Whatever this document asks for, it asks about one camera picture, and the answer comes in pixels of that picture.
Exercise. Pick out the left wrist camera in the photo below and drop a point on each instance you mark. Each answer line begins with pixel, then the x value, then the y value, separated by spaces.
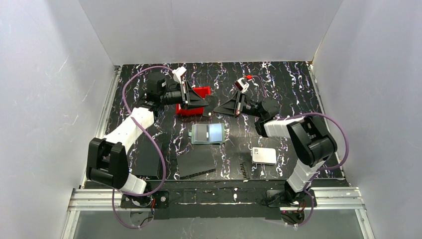
pixel 178 74

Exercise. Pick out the black flat plate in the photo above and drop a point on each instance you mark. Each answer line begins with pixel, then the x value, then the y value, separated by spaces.
pixel 194 163

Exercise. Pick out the black rectangular block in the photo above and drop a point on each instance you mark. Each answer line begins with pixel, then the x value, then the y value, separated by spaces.
pixel 146 161

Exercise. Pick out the red plastic bin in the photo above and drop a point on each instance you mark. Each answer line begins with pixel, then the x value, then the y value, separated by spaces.
pixel 196 109

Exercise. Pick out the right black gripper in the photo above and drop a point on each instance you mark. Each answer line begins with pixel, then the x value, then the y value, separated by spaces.
pixel 239 104

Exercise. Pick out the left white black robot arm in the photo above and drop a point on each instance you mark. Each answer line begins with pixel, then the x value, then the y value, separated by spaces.
pixel 107 157

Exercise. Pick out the white flat box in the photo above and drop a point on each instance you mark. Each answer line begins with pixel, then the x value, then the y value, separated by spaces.
pixel 266 156

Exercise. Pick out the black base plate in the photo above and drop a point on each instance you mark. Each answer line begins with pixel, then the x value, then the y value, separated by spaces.
pixel 279 198
pixel 158 200

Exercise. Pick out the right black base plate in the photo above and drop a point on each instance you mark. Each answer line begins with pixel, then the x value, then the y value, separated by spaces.
pixel 279 198

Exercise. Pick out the mint green card holder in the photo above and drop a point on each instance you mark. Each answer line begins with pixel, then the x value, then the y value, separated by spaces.
pixel 216 134

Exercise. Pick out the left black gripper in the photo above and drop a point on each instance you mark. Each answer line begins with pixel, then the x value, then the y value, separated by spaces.
pixel 186 95

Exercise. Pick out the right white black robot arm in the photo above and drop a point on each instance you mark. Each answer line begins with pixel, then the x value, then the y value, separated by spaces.
pixel 312 142

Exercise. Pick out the small black comb strip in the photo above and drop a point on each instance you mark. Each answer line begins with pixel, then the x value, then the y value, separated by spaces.
pixel 244 172

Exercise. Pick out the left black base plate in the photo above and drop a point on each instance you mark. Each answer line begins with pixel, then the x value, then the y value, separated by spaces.
pixel 158 200

